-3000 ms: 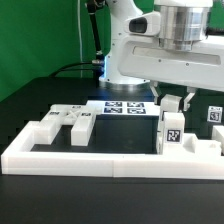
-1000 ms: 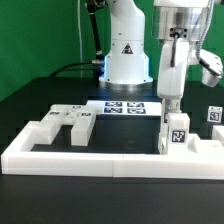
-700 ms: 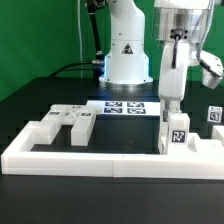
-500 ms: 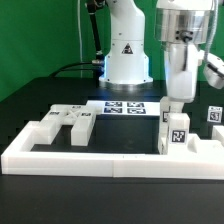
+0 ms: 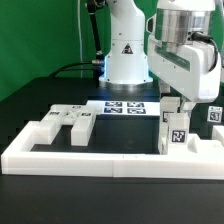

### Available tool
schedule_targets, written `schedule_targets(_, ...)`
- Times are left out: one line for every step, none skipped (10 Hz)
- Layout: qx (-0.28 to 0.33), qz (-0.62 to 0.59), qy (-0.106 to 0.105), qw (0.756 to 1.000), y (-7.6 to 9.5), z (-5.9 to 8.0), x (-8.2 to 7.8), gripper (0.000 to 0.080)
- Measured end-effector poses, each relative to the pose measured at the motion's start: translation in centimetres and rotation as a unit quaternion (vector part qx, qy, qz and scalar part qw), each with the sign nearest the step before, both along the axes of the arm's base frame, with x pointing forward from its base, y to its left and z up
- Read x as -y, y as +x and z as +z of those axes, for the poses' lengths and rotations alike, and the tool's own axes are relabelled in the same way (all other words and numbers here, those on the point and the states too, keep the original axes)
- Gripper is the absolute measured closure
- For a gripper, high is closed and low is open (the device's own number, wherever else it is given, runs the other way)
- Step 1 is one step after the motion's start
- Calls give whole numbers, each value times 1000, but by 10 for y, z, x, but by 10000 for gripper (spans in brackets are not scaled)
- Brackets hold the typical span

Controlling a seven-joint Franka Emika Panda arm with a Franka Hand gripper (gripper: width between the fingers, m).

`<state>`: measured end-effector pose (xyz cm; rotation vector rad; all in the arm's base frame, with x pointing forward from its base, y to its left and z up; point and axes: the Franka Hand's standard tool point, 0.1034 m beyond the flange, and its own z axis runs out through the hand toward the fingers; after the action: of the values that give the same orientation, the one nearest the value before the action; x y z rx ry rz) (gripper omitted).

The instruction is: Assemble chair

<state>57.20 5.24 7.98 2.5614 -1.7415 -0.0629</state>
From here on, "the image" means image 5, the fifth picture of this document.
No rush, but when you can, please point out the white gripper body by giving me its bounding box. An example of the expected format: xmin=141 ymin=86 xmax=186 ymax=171
xmin=147 ymin=14 xmax=221 ymax=103

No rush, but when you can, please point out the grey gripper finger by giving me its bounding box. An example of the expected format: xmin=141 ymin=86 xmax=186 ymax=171
xmin=159 ymin=81 xmax=171 ymax=98
xmin=180 ymin=101 xmax=195 ymax=117

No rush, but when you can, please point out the white chair seat part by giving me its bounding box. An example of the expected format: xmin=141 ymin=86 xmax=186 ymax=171
xmin=158 ymin=134 xmax=224 ymax=157

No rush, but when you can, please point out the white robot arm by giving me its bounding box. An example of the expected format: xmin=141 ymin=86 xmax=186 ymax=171
xmin=99 ymin=0 xmax=221 ymax=103

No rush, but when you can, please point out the white H-shaped chair back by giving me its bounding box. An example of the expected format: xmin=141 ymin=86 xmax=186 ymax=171
xmin=34 ymin=105 xmax=96 ymax=146

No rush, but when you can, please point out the white tagged cube far right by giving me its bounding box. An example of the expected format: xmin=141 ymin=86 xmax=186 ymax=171
xmin=207 ymin=106 xmax=223 ymax=123

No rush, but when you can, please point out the white block right edge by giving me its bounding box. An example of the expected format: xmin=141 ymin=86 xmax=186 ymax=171
xmin=212 ymin=125 xmax=224 ymax=147

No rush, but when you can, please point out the white tag base sheet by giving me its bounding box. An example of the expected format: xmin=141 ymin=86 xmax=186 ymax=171
xmin=86 ymin=100 xmax=160 ymax=116

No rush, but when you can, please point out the white U-shaped fence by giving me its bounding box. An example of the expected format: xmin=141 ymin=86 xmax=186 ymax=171
xmin=1 ymin=121 xmax=224 ymax=180

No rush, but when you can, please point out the black cable bundle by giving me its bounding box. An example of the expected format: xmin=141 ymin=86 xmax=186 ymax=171
xmin=49 ymin=60 xmax=105 ymax=78

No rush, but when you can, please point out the black camera pole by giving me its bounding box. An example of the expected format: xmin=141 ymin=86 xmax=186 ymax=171
xmin=85 ymin=0 xmax=106 ymax=60

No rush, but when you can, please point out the white cable on wall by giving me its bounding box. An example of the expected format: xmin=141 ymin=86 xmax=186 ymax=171
xmin=77 ymin=0 xmax=84 ymax=79

